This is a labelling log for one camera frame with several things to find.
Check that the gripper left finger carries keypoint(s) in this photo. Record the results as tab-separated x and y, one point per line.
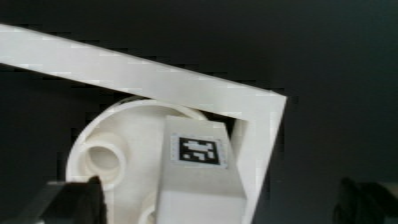
68	204

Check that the white right fence bar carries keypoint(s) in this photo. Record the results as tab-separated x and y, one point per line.
253	141

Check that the white front fence bar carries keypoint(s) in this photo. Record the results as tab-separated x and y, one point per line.
102	67

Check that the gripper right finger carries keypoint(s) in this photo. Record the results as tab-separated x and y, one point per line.
367	203

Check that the white stool leg with tag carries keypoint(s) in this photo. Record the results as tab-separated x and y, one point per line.
202	195

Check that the white fence bar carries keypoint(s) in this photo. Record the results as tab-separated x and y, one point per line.
253	141
102	67

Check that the white round stool seat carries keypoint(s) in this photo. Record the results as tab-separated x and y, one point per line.
116	153

